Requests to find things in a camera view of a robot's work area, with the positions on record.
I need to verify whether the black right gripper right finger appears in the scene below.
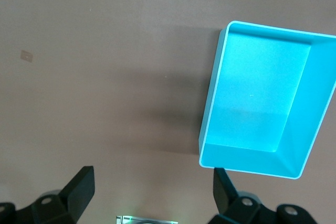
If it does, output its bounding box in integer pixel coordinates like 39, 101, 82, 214
207, 167, 320, 224

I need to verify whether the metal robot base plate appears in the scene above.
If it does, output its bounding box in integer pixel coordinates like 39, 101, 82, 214
116, 215, 179, 224

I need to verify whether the turquoise plastic bin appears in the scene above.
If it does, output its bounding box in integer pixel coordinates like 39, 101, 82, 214
198, 20, 336, 180

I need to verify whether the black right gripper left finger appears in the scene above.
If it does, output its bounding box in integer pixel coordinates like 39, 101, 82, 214
0, 165, 96, 224

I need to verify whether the small tan tape patch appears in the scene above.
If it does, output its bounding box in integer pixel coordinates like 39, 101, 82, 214
20, 49, 34, 63

